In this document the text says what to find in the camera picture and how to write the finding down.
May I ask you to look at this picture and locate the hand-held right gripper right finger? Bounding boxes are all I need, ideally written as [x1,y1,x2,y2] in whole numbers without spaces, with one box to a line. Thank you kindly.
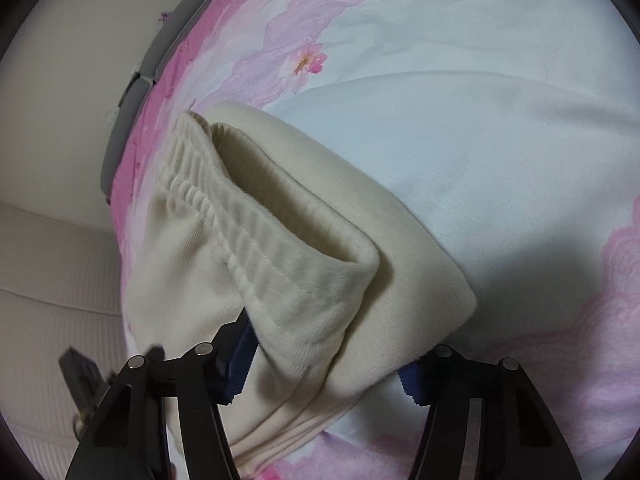
[397,344,584,480]

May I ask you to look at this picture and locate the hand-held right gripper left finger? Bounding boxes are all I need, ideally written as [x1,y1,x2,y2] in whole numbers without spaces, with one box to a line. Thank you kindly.
[65,305,262,480]

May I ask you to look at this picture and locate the cream pants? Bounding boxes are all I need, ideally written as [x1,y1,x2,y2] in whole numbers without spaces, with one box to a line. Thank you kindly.
[120,100,478,475]

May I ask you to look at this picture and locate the beige textured cabinet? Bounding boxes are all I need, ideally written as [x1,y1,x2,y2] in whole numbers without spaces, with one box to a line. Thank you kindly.
[0,201,177,480]

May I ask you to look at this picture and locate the pink floral blanket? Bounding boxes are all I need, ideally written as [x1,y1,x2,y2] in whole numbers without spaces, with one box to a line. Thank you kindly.
[107,0,640,480]

